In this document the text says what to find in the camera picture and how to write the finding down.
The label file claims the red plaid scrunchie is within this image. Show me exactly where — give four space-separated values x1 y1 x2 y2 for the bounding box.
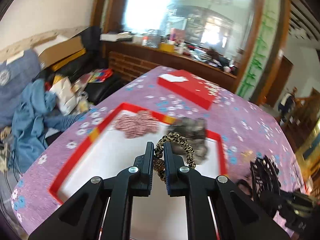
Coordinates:
114 111 159 139

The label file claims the red box lid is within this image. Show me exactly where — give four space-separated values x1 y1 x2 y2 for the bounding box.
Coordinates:
157 70 220 110

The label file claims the grey organza scrunchie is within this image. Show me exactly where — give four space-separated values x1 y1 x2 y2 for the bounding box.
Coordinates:
167 117 208 165

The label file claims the wooden stair railing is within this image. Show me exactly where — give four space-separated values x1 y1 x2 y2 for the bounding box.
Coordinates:
281 88 319 153

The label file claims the leopard print hair tie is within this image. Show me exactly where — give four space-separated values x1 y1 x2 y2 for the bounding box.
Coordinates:
152 132 197 183

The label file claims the cardboard box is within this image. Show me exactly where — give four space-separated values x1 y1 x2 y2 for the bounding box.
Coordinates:
33 35 84 69

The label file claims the wooden sideboard counter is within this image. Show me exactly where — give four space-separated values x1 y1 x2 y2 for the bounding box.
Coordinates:
103 42 237 93

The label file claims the black claw hair clip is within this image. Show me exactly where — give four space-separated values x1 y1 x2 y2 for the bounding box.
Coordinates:
236 154 282 218

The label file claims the purple floral tablecloth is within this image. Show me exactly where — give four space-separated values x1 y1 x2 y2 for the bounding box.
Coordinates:
10 66 304 233

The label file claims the red open gift box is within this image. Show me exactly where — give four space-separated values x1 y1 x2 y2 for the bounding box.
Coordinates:
49 102 228 240

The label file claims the blue cloth garment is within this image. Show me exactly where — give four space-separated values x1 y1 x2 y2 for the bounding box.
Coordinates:
12 79 84 173

